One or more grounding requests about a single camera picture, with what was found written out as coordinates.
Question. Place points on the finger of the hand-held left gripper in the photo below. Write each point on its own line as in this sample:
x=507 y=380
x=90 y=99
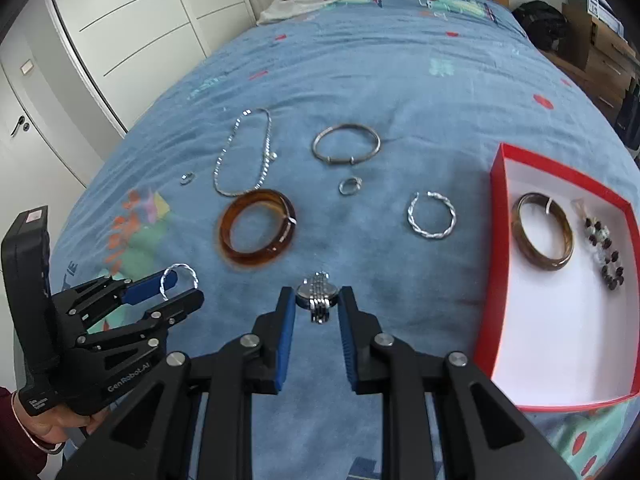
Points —
x=180 y=305
x=145 y=287

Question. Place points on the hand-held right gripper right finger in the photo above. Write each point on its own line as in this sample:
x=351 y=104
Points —
x=347 y=340

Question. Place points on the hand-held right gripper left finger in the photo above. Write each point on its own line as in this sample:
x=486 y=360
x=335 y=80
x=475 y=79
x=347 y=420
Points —
x=286 y=340

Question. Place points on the small twisted silver hoop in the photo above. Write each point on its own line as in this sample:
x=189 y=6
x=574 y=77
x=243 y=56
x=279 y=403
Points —
x=192 y=275

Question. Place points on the silver wrist watch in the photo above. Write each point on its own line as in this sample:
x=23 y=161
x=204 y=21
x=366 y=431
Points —
x=317 y=292

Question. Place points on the amber resin bangle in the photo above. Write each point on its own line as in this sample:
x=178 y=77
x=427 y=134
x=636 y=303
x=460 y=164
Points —
x=230 y=230

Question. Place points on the large twisted silver bangle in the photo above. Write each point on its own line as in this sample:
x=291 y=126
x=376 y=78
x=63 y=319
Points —
x=415 y=227

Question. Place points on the plain silver bangle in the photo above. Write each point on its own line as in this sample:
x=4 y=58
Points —
x=314 y=147

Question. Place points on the red cardboard box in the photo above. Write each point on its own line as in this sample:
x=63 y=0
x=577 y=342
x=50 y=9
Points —
x=550 y=335

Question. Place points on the person's left hand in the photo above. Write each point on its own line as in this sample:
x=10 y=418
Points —
x=67 y=420

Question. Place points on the thin silver wrist bangle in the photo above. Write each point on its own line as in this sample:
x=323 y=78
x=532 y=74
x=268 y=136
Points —
x=31 y=441

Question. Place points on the dark green-brown bangle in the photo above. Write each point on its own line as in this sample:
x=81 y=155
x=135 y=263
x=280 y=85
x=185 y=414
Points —
x=520 y=240

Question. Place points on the navy hanging bag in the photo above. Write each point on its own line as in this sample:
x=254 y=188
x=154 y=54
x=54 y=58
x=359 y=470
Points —
x=629 y=115

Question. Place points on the black backpack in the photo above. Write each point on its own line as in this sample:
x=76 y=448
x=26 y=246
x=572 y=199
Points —
x=540 y=25

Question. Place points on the wooden drawer cabinet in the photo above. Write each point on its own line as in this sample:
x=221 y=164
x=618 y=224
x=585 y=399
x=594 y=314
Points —
x=600 y=55

